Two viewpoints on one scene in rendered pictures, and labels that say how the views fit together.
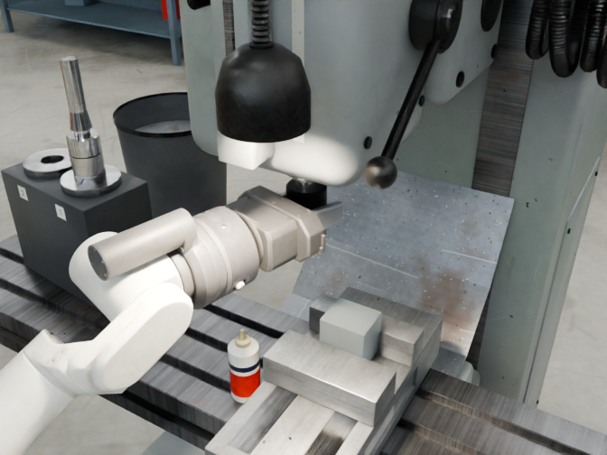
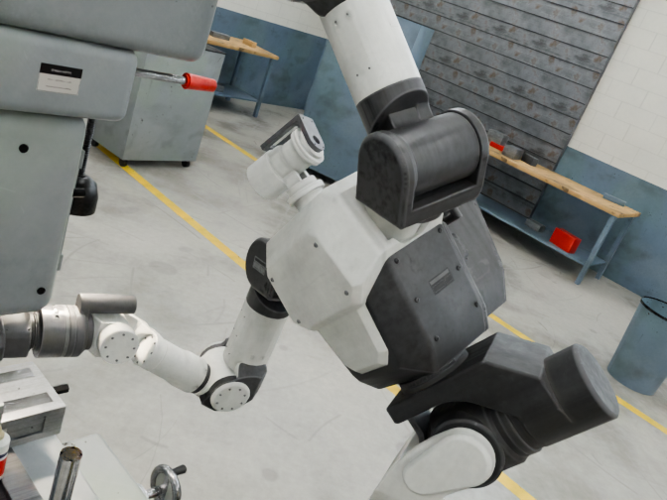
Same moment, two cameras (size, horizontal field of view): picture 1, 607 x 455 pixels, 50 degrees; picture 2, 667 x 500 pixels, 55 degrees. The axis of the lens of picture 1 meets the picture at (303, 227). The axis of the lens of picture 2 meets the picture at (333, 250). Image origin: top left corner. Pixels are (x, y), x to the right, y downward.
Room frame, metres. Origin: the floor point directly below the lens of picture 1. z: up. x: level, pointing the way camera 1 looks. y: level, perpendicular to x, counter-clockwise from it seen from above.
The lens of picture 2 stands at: (1.42, 0.56, 1.88)
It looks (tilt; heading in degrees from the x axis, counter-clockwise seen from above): 21 degrees down; 185
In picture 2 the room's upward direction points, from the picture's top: 21 degrees clockwise
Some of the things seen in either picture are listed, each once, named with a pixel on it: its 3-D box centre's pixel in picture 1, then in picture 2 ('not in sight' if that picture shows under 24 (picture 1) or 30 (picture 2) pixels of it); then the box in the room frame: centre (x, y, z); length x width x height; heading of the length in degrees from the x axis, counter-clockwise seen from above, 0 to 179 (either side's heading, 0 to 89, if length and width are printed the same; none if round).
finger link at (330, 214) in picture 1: (325, 219); not in sight; (0.63, -0.02, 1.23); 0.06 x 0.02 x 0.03; 134
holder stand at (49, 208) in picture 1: (81, 223); not in sight; (0.92, 0.36, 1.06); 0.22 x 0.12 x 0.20; 52
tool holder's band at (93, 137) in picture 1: (82, 136); not in sight; (0.89, 0.32, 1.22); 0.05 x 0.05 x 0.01
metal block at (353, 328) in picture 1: (350, 334); not in sight; (0.62, -0.06, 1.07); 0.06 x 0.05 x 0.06; 60
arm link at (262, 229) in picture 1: (246, 240); (24, 332); (0.59, 0.06, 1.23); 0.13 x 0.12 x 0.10; 44
